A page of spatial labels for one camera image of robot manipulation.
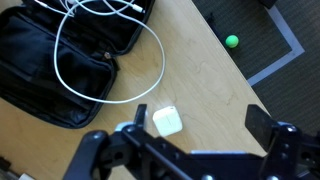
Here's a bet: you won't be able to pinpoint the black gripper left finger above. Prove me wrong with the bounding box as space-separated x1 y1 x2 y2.
63 103 196 180

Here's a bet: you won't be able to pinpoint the white earphones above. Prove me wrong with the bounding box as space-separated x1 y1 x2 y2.
33 0 76 17

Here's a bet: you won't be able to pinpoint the green ball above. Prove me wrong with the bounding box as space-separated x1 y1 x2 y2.
225 34 240 49

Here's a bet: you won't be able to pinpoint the white charging cable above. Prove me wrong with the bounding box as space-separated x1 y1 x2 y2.
53 0 166 104

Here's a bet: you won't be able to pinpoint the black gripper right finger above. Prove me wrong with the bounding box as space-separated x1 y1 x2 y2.
244 104 320 180

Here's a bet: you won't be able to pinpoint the black zip bag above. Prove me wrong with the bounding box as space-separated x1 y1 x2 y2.
0 0 157 129

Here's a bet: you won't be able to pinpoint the white charger head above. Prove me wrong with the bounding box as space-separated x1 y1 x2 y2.
152 105 184 138

